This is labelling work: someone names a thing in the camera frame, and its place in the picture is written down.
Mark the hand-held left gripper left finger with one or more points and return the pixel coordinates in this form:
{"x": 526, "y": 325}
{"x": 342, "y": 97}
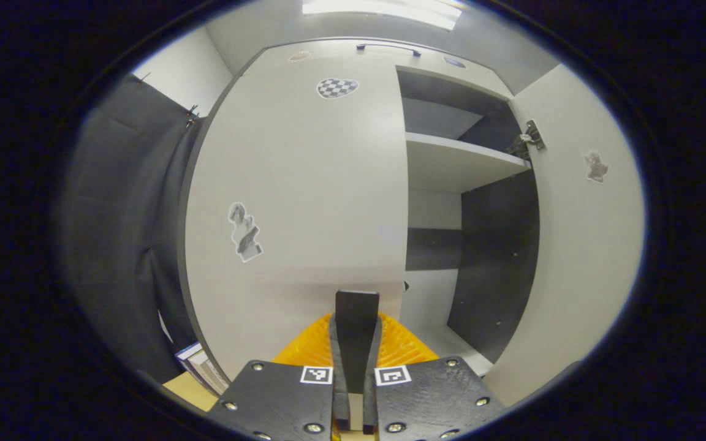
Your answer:
{"x": 279, "y": 398}

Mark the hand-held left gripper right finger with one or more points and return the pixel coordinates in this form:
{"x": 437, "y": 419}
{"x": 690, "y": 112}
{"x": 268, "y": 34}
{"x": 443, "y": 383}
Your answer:
{"x": 432, "y": 398}

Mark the grey double-door shoe cabinet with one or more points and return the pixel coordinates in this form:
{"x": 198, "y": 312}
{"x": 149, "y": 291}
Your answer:
{"x": 494, "y": 257}

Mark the grey cabinet door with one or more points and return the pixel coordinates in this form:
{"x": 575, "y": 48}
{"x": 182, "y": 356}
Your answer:
{"x": 316, "y": 184}
{"x": 580, "y": 263}

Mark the long grey cabinet shelf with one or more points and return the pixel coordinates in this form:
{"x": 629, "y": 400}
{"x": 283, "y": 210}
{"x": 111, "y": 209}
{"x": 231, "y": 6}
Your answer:
{"x": 457, "y": 162}

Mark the metal door hinge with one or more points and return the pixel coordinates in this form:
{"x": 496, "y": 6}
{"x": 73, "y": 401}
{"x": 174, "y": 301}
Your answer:
{"x": 527, "y": 139}

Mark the grey cabinet drawer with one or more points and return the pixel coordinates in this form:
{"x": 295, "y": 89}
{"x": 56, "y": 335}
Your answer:
{"x": 426, "y": 67}

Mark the white book with dark cover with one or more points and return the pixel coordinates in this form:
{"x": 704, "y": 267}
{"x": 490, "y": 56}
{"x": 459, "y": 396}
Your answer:
{"x": 209, "y": 372}

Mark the black backdrop cloth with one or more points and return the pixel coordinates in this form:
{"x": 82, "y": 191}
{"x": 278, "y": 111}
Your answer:
{"x": 120, "y": 220}

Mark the large ceiling light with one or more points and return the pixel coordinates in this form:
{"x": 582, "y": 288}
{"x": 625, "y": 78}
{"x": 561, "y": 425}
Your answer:
{"x": 383, "y": 12}

